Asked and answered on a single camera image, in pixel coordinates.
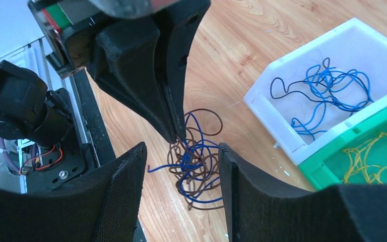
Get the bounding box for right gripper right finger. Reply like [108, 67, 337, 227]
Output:
[218, 143, 387, 241]

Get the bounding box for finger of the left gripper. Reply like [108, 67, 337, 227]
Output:
[153, 1, 211, 142]

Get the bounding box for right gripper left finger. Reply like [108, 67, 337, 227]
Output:
[0, 142, 147, 241]

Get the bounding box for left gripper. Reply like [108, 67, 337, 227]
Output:
[27, 1, 176, 143]

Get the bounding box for wire bundle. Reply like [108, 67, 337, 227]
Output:
[147, 108, 226, 212]

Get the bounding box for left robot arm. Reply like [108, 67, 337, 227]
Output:
[0, 1, 211, 147]

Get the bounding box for white plastic bin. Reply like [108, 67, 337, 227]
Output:
[244, 18, 387, 165]

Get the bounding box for green plastic bin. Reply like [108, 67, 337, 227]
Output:
[298, 107, 387, 190]

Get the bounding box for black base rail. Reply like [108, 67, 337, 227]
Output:
[0, 36, 117, 195]

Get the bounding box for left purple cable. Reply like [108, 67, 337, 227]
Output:
[0, 137, 21, 176]

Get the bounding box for yellow wires in green bin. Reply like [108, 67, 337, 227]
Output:
[342, 115, 387, 186]

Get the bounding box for sorted wires in bin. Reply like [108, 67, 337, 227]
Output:
[269, 57, 374, 142]

